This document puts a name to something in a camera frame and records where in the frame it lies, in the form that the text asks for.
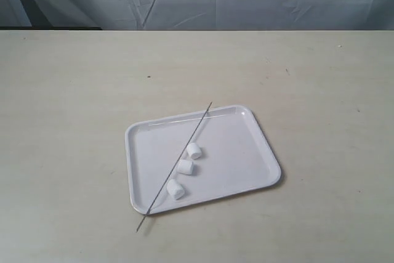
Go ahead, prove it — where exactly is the thin metal skewer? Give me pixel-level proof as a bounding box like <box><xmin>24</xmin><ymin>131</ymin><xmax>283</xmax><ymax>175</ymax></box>
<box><xmin>135</xmin><ymin>101</ymin><xmax>213</xmax><ymax>233</ymax></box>

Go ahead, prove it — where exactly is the white marshmallow removed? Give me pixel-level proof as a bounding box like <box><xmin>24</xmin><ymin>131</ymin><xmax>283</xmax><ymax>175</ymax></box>
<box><xmin>176</xmin><ymin>160</ymin><xmax>194</xmax><ymax>175</ymax></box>
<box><xmin>186</xmin><ymin>142</ymin><xmax>203</xmax><ymax>160</ymax></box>
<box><xmin>166</xmin><ymin>179</ymin><xmax>185</xmax><ymax>200</ymax></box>

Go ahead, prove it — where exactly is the white rectangular plastic tray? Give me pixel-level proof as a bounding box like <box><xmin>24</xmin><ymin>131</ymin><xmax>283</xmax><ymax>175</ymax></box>
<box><xmin>125</xmin><ymin>105</ymin><xmax>281</xmax><ymax>214</ymax></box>

